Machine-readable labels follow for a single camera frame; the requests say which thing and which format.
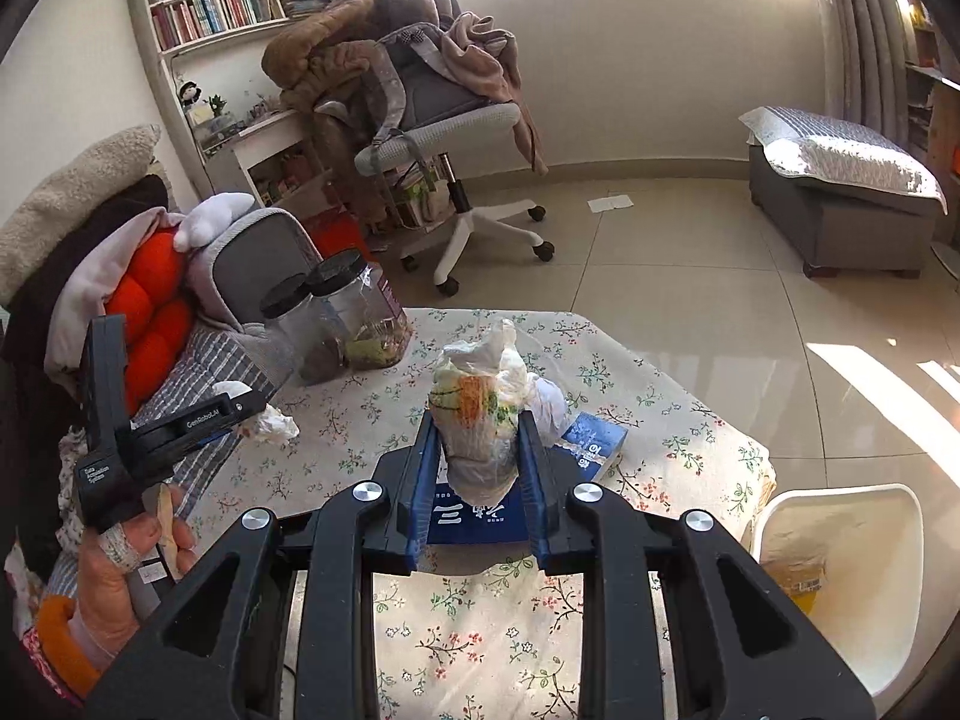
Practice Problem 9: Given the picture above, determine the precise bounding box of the grey curtain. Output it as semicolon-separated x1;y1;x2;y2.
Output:
814;0;912;136

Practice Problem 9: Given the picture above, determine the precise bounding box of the clear plastic bag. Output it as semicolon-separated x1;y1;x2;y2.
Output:
426;317;541;503

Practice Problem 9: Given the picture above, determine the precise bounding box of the pink blanket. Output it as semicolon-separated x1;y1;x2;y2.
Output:
439;11;548;177

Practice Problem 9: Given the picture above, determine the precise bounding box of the wooden shelf desk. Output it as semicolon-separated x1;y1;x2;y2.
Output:
900;0;960;256

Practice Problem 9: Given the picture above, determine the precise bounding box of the white plastic bin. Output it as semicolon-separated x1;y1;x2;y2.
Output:
750;484;927;720

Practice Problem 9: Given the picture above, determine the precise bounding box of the white bookshelf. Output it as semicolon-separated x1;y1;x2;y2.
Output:
124;0;338;166

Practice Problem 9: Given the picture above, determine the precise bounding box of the white tissue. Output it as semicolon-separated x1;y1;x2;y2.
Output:
214;381;301;443
525;373;582;443

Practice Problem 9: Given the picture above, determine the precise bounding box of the brown blanket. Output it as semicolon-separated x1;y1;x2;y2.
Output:
259;0;466;226

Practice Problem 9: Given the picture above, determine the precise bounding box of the striped grey cloth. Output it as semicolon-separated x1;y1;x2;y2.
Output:
45;319;290;578

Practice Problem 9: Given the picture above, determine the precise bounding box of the white desk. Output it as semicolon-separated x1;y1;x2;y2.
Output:
202;109;338;226

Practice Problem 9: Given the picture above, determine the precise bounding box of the white quilted cover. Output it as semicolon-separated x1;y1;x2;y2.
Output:
739;105;950;215

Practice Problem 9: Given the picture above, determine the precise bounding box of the plastic jar with dark contents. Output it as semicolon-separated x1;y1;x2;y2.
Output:
259;277;350;387

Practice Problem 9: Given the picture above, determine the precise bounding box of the blue cardboard box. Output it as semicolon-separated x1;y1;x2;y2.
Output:
424;412;629;548

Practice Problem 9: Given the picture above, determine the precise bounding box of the person's left forearm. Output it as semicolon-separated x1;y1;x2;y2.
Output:
15;592;113;698

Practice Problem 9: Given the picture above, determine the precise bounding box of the white plush toy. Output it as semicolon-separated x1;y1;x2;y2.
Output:
172;193;260;252

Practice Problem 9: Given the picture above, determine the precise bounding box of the red box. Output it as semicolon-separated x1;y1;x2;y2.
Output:
304;210;372;256

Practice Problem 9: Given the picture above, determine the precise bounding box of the floral tablecloth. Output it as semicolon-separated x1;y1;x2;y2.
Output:
172;307;777;720

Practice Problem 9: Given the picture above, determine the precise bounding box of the grey chair backrest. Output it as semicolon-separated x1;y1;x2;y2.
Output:
184;208;331;338

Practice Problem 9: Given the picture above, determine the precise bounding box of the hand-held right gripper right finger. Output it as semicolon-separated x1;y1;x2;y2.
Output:
517;411;877;720

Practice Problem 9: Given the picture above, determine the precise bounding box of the grey ottoman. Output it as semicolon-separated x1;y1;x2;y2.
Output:
748;142;942;278

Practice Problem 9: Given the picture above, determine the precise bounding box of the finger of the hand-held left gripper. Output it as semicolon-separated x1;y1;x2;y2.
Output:
220;388;273;433

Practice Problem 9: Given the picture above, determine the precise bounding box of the person's left hand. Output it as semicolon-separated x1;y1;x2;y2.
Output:
70;484;198;661

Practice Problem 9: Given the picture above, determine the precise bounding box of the grey office chair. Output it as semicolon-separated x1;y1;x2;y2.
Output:
352;22;556;297

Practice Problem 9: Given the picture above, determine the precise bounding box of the red plush cushion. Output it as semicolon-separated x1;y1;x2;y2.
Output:
101;225;200;417

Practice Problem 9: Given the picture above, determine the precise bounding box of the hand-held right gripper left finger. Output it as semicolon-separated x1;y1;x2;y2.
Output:
90;409;443;720

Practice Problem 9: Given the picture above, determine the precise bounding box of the beige fluffy cloth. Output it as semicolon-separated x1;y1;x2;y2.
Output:
0;124;162;308

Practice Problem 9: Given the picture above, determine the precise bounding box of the dark jacket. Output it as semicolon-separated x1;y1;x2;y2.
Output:
0;176;170;541

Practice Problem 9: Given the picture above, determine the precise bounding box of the plastic jar with green contents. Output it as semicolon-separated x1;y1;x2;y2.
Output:
307;251;412;372

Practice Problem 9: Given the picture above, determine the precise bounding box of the beige tote bag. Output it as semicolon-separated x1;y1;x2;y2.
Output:
390;157;455;230

